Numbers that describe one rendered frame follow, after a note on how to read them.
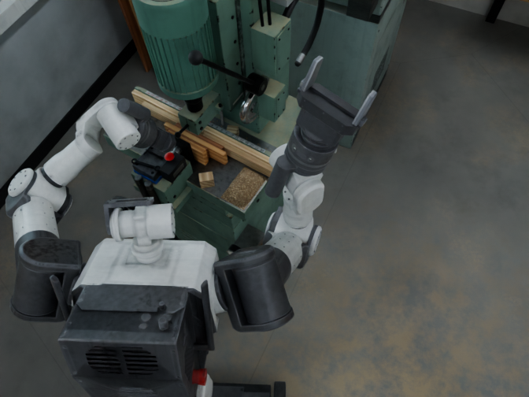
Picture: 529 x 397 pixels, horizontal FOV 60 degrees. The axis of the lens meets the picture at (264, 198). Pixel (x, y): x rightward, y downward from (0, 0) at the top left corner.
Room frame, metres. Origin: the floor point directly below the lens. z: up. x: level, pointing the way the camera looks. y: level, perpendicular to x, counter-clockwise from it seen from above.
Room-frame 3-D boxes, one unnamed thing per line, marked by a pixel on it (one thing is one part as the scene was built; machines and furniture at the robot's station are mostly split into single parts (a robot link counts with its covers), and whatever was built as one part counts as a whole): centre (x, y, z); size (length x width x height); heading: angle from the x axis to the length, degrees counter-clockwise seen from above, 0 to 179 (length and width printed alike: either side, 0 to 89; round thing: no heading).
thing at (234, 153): (0.95, 0.16, 0.92); 0.62 x 0.02 x 0.04; 55
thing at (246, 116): (1.01, 0.02, 1.02); 0.12 x 0.03 x 0.12; 145
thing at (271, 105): (1.04, -0.03, 1.02); 0.09 x 0.07 x 0.12; 55
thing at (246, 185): (0.77, 0.06, 0.92); 0.14 x 0.09 x 0.04; 145
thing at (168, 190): (0.83, 0.33, 0.91); 0.15 x 0.14 x 0.09; 55
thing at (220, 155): (0.94, 0.22, 0.93); 0.25 x 0.02 x 0.06; 55
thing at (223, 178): (0.90, 0.28, 0.87); 0.61 x 0.30 x 0.06; 55
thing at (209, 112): (0.99, 0.19, 1.03); 0.14 x 0.07 x 0.09; 145
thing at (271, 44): (1.07, -0.05, 1.22); 0.09 x 0.08 x 0.15; 145
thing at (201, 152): (0.92, 0.25, 0.94); 0.15 x 0.02 x 0.07; 55
